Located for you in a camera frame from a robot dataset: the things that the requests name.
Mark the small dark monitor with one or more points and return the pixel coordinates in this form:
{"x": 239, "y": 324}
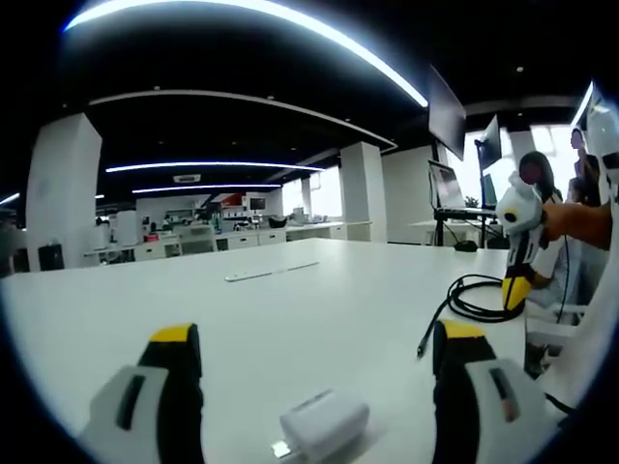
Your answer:
{"x": 491, "y": 142}

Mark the white desk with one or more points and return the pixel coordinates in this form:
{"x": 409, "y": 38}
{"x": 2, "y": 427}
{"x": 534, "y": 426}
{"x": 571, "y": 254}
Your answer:
{"x": 290, "y": 328}

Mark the long curved ceiling light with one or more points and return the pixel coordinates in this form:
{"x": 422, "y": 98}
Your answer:
{"x": 290, "y": 14}

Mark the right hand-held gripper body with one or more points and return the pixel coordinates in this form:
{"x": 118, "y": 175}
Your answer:
{"x": 524, "y": 212}

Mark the small black desk object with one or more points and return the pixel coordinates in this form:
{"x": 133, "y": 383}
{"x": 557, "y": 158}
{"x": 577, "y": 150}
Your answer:
{"x": 465, "y": 246}

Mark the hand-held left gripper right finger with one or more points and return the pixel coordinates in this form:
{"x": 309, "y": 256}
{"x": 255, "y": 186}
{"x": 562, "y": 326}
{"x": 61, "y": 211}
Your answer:
{"x": 479, "y": 415}

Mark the person's right hand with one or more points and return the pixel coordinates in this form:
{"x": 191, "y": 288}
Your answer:
{"x": 556, "y": 222}

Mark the black equipment stand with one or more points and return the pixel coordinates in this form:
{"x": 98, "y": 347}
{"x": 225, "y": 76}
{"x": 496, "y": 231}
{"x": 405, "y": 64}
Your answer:
{"x": 464, "y": 212}

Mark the white charger adapter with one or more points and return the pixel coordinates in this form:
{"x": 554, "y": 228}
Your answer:
{"x": 324, "y": 418}

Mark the black bin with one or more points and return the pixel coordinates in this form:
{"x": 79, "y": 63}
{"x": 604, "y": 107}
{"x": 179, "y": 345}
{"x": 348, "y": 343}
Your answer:
{"x": 50, "y": 257}

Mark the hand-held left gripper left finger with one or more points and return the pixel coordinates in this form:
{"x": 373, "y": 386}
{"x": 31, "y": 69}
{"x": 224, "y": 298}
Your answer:
{"x": 145, "y": 411}

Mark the large dark monitor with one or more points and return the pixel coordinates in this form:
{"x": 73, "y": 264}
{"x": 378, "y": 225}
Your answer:
{"x": 447, "y": 116}

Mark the white chair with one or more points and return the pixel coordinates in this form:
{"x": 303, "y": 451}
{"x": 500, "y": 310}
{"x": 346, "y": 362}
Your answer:
{"x": 575, "y": 357}

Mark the flat white strip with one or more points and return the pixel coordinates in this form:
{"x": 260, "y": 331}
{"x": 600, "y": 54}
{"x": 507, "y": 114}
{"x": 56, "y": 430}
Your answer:
{"x": 271, "y": 272}

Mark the straight ceiling light strip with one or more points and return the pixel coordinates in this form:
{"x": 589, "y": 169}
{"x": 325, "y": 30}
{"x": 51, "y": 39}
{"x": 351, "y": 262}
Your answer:
{"x": 213, "y": 166}
{"x": 208, "y": 187}

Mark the white cabinet row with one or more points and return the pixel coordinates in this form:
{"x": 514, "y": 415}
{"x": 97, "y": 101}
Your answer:
{"x": 232, "y": 241}

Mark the open laptop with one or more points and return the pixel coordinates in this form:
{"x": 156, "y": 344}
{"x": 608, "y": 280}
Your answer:
{"x": 447, "y": 186}

